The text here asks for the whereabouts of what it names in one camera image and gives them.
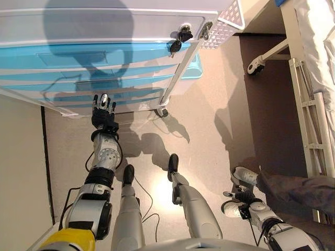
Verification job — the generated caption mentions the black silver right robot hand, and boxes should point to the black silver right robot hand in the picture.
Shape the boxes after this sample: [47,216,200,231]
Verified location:
[222,185,259,209]

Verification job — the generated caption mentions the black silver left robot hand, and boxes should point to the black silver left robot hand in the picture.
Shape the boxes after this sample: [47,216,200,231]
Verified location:
[91,93,120,129]

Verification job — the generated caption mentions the white sneaker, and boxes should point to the white sneaker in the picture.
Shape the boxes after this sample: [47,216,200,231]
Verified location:
[231,166,259,186]
[221,201,245,219]

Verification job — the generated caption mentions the silver right robot leg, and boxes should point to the silver right robot leg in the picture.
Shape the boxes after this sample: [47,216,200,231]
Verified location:
[167,153,223,240]

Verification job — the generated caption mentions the silver robot leg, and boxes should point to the silver robot leg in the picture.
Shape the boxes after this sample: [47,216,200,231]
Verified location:
[167,153,223,240]
[111,164,146,251]

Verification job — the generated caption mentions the grey person trouser leg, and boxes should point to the grey person trouser leg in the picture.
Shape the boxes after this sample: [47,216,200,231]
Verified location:
[256,169,335,225]

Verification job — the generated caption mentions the grey robot torso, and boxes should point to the grey robot torso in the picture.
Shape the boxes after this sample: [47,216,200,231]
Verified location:
[141,236,267,251]

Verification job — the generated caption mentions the silver left robot leg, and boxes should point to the silver left robot leg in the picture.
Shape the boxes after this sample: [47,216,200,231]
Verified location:
[111,164,146,251]

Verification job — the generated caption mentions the white medical cart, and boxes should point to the white medical cart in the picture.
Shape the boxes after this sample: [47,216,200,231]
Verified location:
[0,0,219,118]

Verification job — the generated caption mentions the blue lidded waste bin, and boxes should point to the blue lidded waste bin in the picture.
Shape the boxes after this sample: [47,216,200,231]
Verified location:
[180,53,204,81]

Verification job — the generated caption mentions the black cart keys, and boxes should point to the black cart keys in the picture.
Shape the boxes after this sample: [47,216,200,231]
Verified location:
[169,24,194,58]

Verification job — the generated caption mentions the silver cart side latch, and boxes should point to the silver cart side latch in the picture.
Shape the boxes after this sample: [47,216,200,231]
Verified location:
[198,21,214,40]

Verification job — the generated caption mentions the white plastic side basket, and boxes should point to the white plastic side basket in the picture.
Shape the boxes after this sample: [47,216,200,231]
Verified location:
[200,0,245,50]

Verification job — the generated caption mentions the white bed duvet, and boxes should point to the white bed duvet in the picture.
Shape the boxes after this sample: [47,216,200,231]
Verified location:
[294,0,335,105]

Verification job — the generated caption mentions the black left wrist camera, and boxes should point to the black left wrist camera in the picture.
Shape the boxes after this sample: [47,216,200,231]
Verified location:
[103,124,120,134]

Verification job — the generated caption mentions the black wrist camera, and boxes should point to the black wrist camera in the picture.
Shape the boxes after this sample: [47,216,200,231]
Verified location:
[103,124,120,134]
[238,206,252,220]

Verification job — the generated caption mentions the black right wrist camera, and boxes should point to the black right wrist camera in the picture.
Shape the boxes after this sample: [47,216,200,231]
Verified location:
[238,206,252,220]

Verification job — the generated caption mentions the thin floor cable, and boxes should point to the thin floor cable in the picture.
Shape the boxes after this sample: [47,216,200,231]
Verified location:
[133,177,160,243]

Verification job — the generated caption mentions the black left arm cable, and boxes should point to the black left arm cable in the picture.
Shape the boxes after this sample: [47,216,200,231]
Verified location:
[59,130,95,231]

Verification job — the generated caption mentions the white bed side rail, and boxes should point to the white bed side rail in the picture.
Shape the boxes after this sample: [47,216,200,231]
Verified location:
[289,59,335,178]

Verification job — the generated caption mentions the white hospital bed frame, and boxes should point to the white hospital bed frame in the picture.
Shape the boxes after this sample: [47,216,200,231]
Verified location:
[247,0,335,181]

